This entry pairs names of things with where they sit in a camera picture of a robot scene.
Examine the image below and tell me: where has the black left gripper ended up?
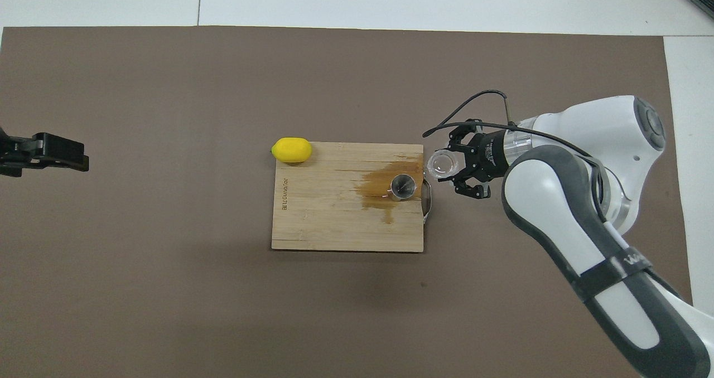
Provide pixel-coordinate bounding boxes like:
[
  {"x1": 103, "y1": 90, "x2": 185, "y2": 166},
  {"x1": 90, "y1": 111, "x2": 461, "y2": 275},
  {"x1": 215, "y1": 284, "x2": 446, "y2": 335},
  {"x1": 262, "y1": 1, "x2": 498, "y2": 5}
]
[{"x1": 0, "y1": 127, "x2": 90, "y2": 177}]

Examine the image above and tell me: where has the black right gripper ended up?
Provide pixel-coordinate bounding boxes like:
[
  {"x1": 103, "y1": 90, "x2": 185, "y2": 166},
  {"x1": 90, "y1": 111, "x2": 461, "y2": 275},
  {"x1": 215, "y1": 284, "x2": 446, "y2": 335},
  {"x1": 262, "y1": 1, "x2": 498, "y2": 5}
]
[{"x1": 446, "y1": 120, "x2": 510, "y2": 200}]

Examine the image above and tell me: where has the small clear glass cup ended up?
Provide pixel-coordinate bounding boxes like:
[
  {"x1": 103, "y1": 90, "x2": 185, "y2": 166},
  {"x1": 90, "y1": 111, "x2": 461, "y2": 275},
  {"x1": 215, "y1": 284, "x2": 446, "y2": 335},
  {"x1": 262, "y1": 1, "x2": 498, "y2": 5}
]
[{"x1": 426, "y1": 149, "x2": 459, "y2": 180}]

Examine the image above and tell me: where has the steel double jigger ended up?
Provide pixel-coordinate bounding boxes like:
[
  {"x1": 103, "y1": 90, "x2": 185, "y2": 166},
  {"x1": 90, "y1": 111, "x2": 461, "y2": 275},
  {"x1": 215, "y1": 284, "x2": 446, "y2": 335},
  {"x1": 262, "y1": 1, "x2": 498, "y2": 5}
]
[{"x1": 389, "y1": 173, "x2": 418, "y2": 201}]

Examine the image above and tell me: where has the bamboo cutting board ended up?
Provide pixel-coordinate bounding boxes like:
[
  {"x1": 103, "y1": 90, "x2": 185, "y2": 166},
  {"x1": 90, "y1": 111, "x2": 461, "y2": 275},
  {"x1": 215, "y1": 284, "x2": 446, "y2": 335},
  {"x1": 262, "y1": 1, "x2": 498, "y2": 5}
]
[{"x1": 271, "y1": 142, "x2": 433, "y2": 253}]

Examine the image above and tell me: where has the yellow lemon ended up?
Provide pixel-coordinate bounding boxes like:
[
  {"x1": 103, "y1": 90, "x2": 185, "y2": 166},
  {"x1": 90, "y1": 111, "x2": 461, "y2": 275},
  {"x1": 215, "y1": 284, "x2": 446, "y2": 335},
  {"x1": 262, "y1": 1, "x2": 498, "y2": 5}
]
[{"x1": 271, "y1": 137, "x2": 312, "y2": 163}]

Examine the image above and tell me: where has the brown table mat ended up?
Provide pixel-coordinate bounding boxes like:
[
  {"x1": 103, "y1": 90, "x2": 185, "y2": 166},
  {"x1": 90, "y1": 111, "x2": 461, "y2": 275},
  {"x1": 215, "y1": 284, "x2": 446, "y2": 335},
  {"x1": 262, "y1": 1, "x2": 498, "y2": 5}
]
[{"x1": 0, "y1": 26, "x2": 702, "y2": 378}]

